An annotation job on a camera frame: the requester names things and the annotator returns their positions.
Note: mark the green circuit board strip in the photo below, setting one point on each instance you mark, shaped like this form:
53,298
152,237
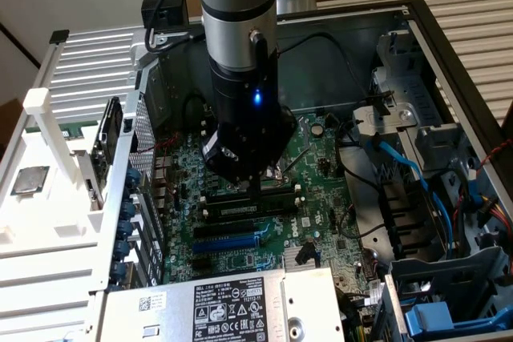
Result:
72,132

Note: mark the blue card retainer clip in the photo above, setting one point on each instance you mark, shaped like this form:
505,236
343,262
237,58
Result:
127,209
133,178
117,272
121,250
125,228

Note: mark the long black expansion slot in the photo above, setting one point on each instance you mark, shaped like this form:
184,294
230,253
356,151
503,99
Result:
224,230

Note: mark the black plastic fan shroud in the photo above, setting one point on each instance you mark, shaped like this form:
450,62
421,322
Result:
409,218

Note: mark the silver cpu chip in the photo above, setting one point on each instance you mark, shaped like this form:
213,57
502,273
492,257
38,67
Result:
30,180

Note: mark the green dell motherboard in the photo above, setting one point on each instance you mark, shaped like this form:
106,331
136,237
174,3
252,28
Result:
320,198

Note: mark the open black silver pc case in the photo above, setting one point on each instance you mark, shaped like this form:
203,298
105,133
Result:
320,77

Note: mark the blue expansion slot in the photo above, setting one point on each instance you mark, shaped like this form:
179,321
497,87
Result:
224,244

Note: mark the silver finned heat sink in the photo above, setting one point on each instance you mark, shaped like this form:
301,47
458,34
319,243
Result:
310,258

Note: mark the silver power supply with label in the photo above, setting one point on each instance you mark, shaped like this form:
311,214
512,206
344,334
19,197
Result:
168,310

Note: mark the ram stick with white label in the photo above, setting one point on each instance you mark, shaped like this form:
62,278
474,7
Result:
240,210

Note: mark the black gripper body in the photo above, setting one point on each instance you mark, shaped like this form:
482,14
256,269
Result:
248,117

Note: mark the black wrist connector plug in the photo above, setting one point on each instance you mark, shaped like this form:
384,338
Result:
259,53

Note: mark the black graphics card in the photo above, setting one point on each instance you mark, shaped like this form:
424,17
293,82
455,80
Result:
108,133

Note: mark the silver coin battery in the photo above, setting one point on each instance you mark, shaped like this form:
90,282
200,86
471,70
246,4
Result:
317,129

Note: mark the ram slot with white latches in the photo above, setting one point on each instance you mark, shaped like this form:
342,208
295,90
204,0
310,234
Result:
232,220
204,133
203,200
203,123

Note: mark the black box device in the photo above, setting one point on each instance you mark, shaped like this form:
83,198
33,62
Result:
174,7

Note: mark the white parts rack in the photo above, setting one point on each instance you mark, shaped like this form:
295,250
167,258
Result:
60,198

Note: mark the silver metal disk bay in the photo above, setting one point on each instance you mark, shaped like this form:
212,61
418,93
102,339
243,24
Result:
401,77

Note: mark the thin metal locking lever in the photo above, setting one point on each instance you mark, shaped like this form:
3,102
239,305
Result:
297,158

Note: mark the black plastic end cap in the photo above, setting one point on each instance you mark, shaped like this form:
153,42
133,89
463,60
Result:
59,36

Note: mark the silver cpu socket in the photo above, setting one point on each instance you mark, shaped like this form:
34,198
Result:
280,175

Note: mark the short black expansion slot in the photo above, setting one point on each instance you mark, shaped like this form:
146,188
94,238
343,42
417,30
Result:
201,265

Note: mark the blue grey drive cage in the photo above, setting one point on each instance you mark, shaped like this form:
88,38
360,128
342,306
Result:
441,274

